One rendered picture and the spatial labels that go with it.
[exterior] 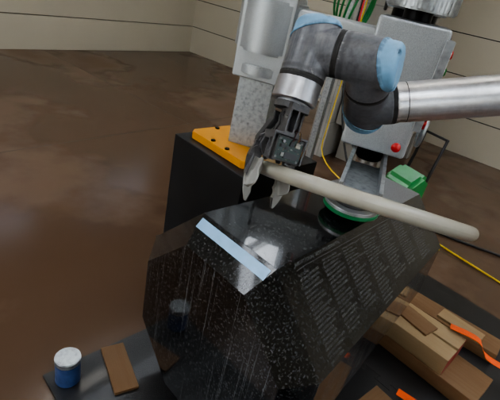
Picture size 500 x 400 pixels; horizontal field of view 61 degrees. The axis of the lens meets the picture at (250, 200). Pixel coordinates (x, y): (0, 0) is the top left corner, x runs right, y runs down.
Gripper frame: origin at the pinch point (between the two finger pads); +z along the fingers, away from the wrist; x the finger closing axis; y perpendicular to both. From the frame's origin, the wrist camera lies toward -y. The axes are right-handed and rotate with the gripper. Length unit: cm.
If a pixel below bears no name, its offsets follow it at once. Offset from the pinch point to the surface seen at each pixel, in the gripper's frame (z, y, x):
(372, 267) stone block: 17, -50, 69
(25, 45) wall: -67, -645, -196
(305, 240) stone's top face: 13, -46, 37
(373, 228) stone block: 4, -60, 70
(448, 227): -6.3, 24.1, 26.0
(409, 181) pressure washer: -27, -180, 170
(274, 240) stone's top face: 16, -45, 26
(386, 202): -7.0, 22.2, 13.8
